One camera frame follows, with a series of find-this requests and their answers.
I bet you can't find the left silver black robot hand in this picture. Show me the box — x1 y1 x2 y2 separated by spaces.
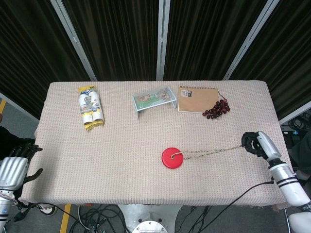
0 143 43 190

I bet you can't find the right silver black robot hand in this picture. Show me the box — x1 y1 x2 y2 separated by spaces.
241 131 282 163

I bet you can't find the beige braided rope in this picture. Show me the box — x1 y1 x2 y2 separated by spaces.
170 144 244 161

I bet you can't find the red disc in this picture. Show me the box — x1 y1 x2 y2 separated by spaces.
161 147 185 169

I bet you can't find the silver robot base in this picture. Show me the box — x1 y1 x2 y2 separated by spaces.
117 204 182 233

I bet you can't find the dark red grape bunch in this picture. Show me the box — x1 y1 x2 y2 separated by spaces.
202 89 230 119

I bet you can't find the brown spiral notebook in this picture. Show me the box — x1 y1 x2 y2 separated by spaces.
177 85 220 113

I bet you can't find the yellow white snack package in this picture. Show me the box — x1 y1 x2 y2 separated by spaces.
78 85 105 132

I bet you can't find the beige woven tablecloth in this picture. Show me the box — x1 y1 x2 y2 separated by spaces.
18 80 291 208

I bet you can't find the black curtain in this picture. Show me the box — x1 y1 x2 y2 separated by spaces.
0 0 311 120

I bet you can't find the black cable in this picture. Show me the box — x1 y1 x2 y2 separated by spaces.
14 202 98 233
191 178 275 233

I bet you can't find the grey metal frame post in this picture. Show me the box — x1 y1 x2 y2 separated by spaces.
155 0 171 81
50 0 98 82
222 0 281 81

